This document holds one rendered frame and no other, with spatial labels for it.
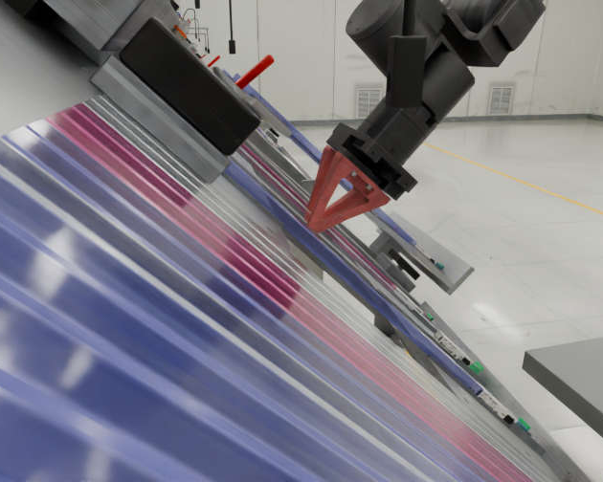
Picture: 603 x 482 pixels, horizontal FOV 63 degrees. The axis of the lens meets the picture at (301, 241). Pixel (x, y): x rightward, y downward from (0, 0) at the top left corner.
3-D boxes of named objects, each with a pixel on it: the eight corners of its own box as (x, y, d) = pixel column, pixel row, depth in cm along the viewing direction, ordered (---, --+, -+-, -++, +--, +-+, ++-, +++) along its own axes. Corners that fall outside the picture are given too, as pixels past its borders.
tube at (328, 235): (469, 370, 62) (476, 363, 61) (476, 377, 60) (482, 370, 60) (137, 68, 42) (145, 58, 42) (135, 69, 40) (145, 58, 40)
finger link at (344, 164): (290, 216, 45) (358, 137, 44) (278, 195, 52) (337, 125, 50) (342, 257, 48) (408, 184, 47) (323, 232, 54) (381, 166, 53)
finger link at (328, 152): (292, 220, 44) (362, 139, 43) (279, 198, 51) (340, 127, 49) (345, 261, 47) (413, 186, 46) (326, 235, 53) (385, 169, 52)
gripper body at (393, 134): (357, 154, 42) (415, 85, 41) (327, 135, 52) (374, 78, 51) (406, 199, 45) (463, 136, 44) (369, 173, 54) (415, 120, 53)
